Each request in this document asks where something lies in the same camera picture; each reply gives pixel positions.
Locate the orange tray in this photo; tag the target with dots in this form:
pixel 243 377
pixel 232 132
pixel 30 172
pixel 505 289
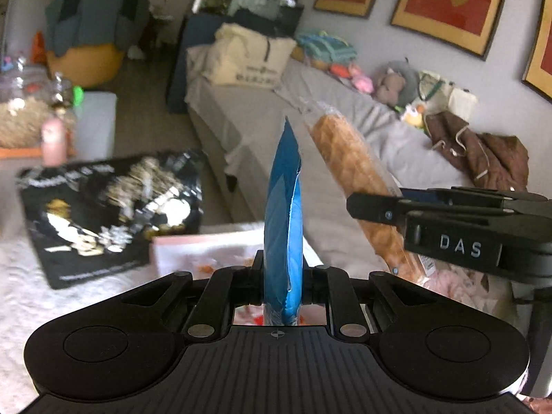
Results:
pixel 17 152

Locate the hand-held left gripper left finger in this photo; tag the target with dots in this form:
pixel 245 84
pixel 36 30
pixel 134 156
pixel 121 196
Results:
pixel 248 284

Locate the small glass jar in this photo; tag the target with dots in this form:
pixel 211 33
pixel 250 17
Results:
pixel 62 92

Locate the blue snack packet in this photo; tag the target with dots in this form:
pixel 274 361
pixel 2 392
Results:
pixel 282 224

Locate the orange beanbag chair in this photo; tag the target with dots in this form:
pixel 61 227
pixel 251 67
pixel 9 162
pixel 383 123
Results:
pixel 86 64

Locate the dark blue cabinet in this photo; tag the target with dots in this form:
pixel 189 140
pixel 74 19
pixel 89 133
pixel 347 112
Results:
pixel 189 64

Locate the pink bottle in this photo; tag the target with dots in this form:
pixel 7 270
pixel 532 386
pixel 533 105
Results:
pixel 54 142

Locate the glass jar with nuts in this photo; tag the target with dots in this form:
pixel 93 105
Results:
pixel 21 116

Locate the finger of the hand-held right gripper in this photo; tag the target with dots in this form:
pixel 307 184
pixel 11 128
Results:
pixel 375 208
pixel 474 195

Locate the long bread packet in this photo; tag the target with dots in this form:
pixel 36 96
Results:
pixel 349 155

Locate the black printed snack bag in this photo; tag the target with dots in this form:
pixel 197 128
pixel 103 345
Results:
pixel 112 215

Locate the pink cloth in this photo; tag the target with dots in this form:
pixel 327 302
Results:
pixel 465 287

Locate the brown jacket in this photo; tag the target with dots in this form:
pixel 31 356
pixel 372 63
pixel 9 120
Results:
pixel 483 155

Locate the folded teal blankets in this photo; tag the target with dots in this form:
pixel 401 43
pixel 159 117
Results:
pixel 325 47

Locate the green plastic toy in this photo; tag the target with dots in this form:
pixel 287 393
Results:
pixel 77 95

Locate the yellow duck plush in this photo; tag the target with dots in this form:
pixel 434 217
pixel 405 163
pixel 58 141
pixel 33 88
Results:
pixel 412 116

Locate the pink plush toy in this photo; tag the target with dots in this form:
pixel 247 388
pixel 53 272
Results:
pixel 356 77

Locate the pink cardboard box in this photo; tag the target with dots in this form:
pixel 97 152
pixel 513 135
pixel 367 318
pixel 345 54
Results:
pixel 207 246

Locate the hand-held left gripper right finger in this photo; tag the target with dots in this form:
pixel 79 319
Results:
pixel 317 287

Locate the beige bedding bag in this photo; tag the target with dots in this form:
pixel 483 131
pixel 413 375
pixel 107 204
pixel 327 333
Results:
pixel 250 58

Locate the grey covered sofa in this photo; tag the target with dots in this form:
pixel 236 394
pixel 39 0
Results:
pixel 258 138

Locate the white tote bag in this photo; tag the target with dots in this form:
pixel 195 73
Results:
pixel 448 95

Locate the grey plush toy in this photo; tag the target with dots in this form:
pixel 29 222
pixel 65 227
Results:
pixel 394 82

